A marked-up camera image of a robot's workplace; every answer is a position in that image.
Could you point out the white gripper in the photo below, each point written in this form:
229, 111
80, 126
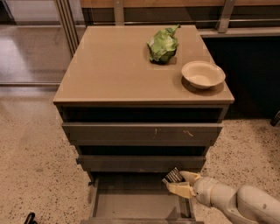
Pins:
203, 187

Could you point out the black rxbar chocolate wrapper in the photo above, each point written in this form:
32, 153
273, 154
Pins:
173, 176

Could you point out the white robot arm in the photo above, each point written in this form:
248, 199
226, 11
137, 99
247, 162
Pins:
245, 205

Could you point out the grey open bottom drawer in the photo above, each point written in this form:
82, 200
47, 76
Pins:
136, 198

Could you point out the grey middle drawer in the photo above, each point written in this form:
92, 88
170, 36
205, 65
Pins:
93, 163

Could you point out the grey drawer cabinet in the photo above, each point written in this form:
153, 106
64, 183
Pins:
111, 80

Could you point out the grey top drawer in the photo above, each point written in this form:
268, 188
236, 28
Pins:
141, 134

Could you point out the white paper bowl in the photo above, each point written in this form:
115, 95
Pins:
202, 74

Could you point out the green crumpled chip bag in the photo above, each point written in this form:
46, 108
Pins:
163, 45

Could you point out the black object on floor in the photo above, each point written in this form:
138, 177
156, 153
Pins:
30, 219

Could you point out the metal railing frame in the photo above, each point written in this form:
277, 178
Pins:
214, 18

